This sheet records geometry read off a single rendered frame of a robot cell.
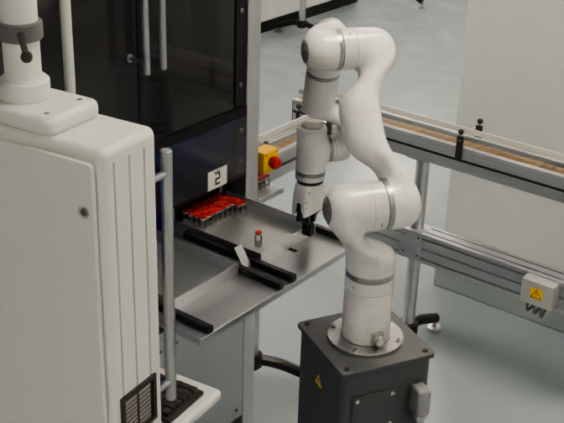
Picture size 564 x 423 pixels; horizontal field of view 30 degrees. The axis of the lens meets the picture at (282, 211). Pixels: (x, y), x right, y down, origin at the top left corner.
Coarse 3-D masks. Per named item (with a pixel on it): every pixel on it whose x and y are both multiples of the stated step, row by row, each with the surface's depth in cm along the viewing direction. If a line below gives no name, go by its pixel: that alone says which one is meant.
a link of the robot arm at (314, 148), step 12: (300, 132) 287; (312, 132) 286; (324, 132) 288; (300, 144) 289; (312, 144) 287; (324, 144) 289; (300, 156) 290; (312, 156) 289; (324, 156) 290; (300, 168) 292; (312, 168) 290; (324, 168) 293
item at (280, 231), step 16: (256, 208) 321; (272, 208) 317; (176, 224) 307; (224, 224) 313; (240, 224) 313; (256, 224) 314; (272, 224) 314; (288, 224) 314; (224, 240) 297; (240, 240) 304; (272, 240) 305; (288, 240) 299; (256, 256) 291; (272, 256) 295
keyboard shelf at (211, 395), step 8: (160, 368) 258; (176, 376) 255; (192, 384) 252; (200, 384) 252; (208, 392) 250; (216, 392) 250; (200, 400) 247; (208, 400) 247; (216, 400) 249; (192, 408) 244; (200, 408) 244; (208, 408) 247; (184, 416) 241; (192, 416) 242
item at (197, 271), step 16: (160, 240) 301; (176, 240) 297; (160, 256) 294; (176, 256) 294; (192, 256) 294; (208, 256) 291; (160, 272) 286; (176, 272) 286; (192, 272) 286; (208, 272) 286; (224, 272) 281; (160, 288) 278; (176, 288) 278; (192, 288) 272; (208, 288) 277; (176, 304) 268
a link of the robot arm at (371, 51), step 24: (360, 48) 250; (384, 48) 251; (360, 72) 253; (384, 72) 250; (360, 96) 247; (360, 120) 246; (360, 144) 246; (384, 144) 246; (384, 168) 246; (408, 192) 244; (408, 216) 244
